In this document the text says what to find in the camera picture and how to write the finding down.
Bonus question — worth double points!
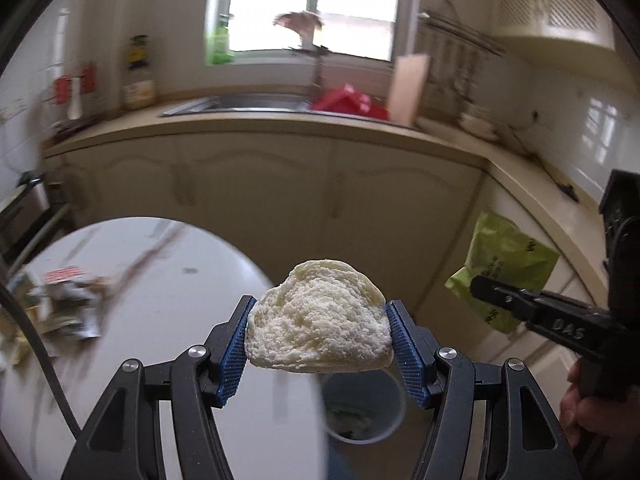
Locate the silver foil wrapper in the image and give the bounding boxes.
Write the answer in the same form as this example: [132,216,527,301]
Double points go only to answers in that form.
[30,285,101,342]

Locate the stainless steel sink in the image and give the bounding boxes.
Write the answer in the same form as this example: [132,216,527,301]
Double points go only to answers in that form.
[160,94,316,118]

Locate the green dish soap bottle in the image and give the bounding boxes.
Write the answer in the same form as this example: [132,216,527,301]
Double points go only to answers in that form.
[205,14,236,66]

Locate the grey plastic waste bin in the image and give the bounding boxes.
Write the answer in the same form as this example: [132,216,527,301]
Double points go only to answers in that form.
[320,367,407,445]

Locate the person's right hand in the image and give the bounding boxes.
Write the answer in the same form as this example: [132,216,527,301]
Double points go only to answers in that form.
[559,360,640,461]

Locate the black power cord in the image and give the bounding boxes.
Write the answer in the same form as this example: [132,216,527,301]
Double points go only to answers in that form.
[500,110,582,204]

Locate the green plastic wrapper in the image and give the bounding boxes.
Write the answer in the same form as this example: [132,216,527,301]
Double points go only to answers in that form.
[444,211,561,335]

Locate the red plastic basin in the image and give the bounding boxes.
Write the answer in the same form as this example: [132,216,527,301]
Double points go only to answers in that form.
[311,84,392,121]

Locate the wooden cutting board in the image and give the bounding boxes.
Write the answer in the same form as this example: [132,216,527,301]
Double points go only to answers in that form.
[387,53,432,127]

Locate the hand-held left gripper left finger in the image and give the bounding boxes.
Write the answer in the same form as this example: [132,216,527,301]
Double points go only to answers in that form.
[60,295,258,480]

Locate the white steamed bun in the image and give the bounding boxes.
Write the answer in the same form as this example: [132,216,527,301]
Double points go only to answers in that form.
[244,259,395,375]

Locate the stack of white bowls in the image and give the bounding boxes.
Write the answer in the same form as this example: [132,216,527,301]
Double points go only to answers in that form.
[459,102,501,142]

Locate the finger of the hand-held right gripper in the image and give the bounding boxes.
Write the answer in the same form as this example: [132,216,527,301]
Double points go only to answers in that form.
[470,274,626,356]

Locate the cream lattice wall cabinet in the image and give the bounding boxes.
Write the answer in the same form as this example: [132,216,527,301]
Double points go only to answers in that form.
[487,0,618,53]

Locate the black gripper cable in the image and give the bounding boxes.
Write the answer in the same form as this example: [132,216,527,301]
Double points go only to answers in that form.
[0,280,83,441]

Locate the white rice spoon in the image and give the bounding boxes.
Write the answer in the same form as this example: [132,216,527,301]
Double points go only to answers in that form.
[67,77,83,121]

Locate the red utensil holder rack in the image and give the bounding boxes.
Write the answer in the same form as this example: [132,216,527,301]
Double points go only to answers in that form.
[42,62,101,133]

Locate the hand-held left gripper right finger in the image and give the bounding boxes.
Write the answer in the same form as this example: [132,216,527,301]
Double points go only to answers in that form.
[385,299,583,480]

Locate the white framed window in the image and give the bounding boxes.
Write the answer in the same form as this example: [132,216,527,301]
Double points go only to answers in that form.
[207,0,406,61]

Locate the cloth on faucet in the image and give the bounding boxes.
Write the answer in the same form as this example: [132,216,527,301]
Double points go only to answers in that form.
[272,10,325,36]

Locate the cream kitchen counter cabinets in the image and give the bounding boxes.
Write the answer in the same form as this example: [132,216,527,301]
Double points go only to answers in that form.
[40,105,616,411]

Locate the glass storage jar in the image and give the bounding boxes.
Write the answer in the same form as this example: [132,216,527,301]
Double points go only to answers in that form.
[122,72,157,111]

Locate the white wrapper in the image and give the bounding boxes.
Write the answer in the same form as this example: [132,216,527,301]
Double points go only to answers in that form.
[75,277,118,311]

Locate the dark sauce bottle yellow label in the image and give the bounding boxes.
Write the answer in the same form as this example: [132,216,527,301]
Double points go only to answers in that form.
[127,35,151,73]

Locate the metal utensil wall rail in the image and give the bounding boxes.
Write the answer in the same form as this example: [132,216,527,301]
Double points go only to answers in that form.
[417,10,508,58]

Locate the metal sink faucet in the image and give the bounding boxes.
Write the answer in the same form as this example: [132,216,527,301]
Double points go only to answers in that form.
[292,25,333,106]

